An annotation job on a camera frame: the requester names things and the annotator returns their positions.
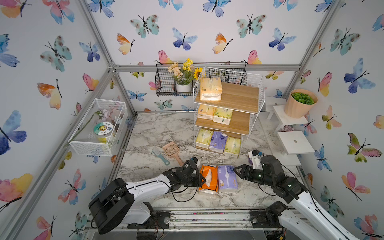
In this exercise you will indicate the purple tissue pack bottom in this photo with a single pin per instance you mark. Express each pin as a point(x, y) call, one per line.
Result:
point(218, 142)

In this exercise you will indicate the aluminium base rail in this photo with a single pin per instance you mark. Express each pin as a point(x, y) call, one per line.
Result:
point(242, 224)

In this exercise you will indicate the yellow green tissue pack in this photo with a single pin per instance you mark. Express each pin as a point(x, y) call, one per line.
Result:
point(223, 116)

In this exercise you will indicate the orange tissue pack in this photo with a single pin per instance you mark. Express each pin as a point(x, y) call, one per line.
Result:
point(211, 184)

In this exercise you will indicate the beige tissue pack shelf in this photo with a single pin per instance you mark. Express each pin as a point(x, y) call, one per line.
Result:
point(206, 112)
point(211, 89)

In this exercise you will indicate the yellow tissue pack bottom left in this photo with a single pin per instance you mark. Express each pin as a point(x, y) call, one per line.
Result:
point(203, 138)

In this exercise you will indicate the artificial pink rose stem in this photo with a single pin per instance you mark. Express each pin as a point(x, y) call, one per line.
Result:
point(100, 111)

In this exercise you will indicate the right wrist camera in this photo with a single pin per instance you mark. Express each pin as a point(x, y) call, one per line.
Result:
point(254, 157)

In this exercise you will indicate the black wire wall basket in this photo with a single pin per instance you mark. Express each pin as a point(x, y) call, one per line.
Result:
point(166, 85)

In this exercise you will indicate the round green lidded jar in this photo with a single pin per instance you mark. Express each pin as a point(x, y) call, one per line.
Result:
point(104, 131)

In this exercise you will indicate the white lower step shelf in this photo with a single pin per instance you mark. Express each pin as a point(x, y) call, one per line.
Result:
point(295, 143)

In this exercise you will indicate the pink pot green plant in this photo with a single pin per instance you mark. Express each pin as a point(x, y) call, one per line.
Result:
point(300, 102)

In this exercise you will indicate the white wire wall basket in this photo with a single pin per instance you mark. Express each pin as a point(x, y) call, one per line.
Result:
point(98, 149)

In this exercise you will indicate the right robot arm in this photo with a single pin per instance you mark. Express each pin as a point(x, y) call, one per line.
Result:
point(300, 195)

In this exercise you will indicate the beige tissue pack middle shelf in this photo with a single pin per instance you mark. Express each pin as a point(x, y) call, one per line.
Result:
point(206, 112)

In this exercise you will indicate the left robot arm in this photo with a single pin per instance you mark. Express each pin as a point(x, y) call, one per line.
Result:
point(129, 202)

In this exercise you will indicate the white pot with flowers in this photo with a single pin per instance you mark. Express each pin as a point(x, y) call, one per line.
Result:
point(185, 75)

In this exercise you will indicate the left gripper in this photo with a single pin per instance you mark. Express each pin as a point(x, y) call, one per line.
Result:
point(199, 179)

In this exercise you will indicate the purple tissue pack shelf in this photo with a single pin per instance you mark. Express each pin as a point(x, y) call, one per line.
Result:
point(227, 178)

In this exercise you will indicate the yellow tissue pack bottom right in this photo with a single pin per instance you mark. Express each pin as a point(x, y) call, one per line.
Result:
point(232, 147)

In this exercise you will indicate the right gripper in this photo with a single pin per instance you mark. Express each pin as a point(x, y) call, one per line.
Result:
point(243, 171)

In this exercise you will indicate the white wire wooden shelf rack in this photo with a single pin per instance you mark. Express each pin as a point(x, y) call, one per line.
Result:
point(226, 106)

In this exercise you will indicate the beige tissue pack top shelf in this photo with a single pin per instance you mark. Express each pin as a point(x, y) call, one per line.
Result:
point(211, 89)

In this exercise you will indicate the white step shelf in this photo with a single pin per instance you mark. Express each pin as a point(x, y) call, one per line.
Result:
point(276, 106)
point(295, 143)

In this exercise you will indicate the white upper step shelf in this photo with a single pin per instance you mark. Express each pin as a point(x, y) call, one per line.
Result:
point(276, 106)

